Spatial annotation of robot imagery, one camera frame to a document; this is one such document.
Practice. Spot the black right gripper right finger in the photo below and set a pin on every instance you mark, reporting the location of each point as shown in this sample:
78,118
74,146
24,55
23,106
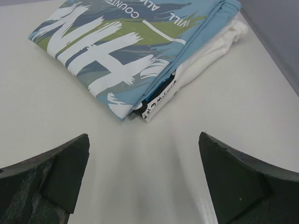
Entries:
246,190

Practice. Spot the light blue printed folded t-shirt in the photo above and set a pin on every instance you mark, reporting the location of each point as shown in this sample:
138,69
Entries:
130,54

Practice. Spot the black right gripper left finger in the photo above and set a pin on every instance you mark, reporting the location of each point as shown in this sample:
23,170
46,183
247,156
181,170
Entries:
44,189

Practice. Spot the white folded t-shirt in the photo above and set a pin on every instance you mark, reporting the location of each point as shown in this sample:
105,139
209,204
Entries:
193,66

